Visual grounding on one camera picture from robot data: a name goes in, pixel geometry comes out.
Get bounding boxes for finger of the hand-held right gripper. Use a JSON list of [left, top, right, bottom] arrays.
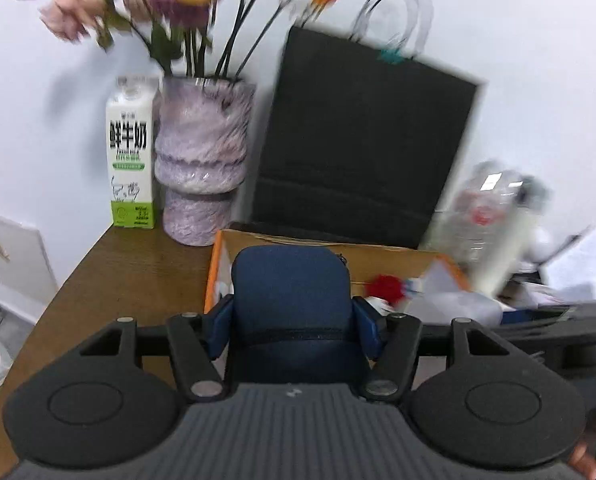
[[498, 307, 579, 361]]

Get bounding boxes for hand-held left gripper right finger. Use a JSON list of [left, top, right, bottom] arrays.
[[352, 296, 525, 402]]

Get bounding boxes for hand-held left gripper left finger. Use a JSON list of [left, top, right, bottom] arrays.
[[80, 294, 236, 404]]

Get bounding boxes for cardboard box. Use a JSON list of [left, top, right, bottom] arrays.
[[204, 220, 474, 322]]

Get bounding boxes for blue zipper pouch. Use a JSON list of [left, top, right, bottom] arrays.
[[230, 246, 375, 387]]

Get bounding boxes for wooden desktop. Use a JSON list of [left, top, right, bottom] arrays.
[[0, 222, 596, 480]]

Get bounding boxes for red pompom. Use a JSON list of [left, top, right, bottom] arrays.
[[365, 274, 405, 304]]

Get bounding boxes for white paper sheets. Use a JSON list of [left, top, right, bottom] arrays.
[[540, 224, 596, 306]]

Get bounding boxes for clear plastic water bottle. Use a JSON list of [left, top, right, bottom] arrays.
[[435, 160, 525, 267]]

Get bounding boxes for black paper bag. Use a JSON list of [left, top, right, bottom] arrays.
[[250, 0, 487, 252]]

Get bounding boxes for purple marbled vase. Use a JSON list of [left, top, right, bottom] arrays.
[[154, 75, 257, 247]]

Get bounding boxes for white green milk carton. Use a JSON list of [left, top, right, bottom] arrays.
[[105, 76, 160, 230]]

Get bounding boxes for white canvas board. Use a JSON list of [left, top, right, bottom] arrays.
[[0, 210, 59, 327]]

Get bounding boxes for pink artificial flower bouquet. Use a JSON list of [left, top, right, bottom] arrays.
[[5, 0, 344, 81]]

